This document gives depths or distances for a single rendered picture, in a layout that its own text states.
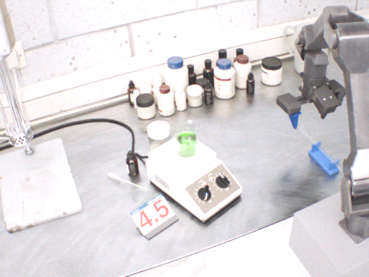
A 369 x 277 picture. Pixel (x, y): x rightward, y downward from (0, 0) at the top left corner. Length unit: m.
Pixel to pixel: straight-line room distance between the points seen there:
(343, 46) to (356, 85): 0.07
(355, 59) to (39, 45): 0.90
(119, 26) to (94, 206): 0.56
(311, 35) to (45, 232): 0.75
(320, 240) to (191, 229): 0.30
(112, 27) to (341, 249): 0.91
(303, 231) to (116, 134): 0.63
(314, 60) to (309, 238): 0.41
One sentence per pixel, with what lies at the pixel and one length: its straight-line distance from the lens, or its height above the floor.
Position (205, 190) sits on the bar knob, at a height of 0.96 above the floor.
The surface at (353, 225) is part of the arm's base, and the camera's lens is 0.89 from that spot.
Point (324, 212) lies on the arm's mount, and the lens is 0.94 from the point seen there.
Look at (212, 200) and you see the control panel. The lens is 1.04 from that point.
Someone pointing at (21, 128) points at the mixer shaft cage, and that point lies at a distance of 1.11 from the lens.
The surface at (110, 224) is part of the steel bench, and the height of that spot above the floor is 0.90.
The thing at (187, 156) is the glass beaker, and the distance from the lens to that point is 1.06.
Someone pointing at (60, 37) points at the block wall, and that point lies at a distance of 1.37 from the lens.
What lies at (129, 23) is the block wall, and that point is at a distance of 1.40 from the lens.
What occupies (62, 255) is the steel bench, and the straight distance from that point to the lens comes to 1.04.
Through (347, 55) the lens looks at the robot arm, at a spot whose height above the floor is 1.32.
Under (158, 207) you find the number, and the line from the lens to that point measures 1.05.
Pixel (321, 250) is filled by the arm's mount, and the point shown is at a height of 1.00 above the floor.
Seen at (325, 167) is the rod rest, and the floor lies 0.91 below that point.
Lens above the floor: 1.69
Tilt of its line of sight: 39 degrees down
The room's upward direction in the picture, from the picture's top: 4 degrees counter-clockwise
